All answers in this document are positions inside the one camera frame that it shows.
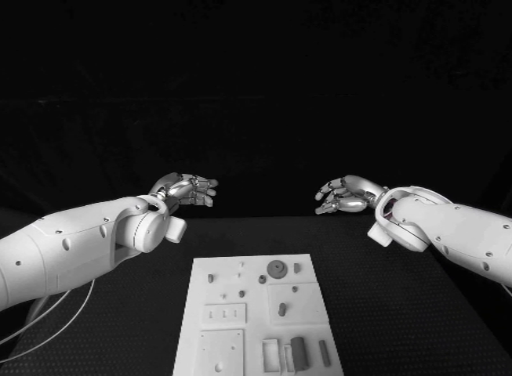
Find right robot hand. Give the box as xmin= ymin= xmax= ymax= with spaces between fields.
xmin=313 ymin=174 xmax=390 ymax=215

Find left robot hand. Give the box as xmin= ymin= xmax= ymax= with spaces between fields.
xmin=147 ymin=172 xmax=221 ymax=208

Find white task board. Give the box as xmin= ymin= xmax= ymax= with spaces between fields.
xmin=172 ymin=253 xmax=347 ymax=376

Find grey gear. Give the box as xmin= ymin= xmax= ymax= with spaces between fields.
xmin=266 ymin=259 xmax=290 ymax=280

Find grey long thin rod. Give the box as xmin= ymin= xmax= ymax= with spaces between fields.
xmin=318 ymin=339 xmax=332 ymax=368

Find grey thick cylinder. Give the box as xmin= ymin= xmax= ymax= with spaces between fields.
xmin=290 ymin=336 xmax=312 ymax=372

